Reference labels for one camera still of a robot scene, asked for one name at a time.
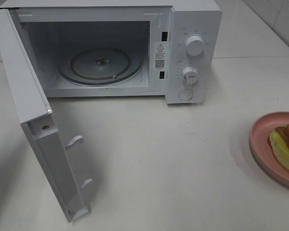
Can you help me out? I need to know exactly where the white microwave door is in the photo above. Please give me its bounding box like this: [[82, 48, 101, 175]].
[[0, 9, 92, 222]]

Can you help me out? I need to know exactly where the white timer knob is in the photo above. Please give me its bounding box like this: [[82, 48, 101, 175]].
[[182, 67, 199, 85]]

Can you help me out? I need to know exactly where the white microwave oven body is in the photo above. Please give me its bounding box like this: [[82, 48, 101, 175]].
[[0, 0, 222, 104]]

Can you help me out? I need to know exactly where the round white door button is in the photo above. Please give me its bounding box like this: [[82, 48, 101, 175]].
[[178, 89, 193, 101]]

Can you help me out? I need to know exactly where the pink round plate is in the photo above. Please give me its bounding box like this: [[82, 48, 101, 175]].
[[249, 112, 289, 187]]

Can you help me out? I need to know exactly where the glass microwave turntable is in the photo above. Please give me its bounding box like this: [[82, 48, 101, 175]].
[[56, 47, 143, 86]]

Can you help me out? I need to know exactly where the upper white power knob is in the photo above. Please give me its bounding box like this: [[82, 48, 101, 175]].
[[185, 34, 205, 56]]

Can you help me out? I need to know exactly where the white warning label sticker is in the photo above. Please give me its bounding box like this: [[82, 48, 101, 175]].
[[154, 42, 167, 70]]

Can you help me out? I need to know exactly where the toast sandwich with lettuce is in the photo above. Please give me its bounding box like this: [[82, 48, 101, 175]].
[[269, 124, 289, 172]]

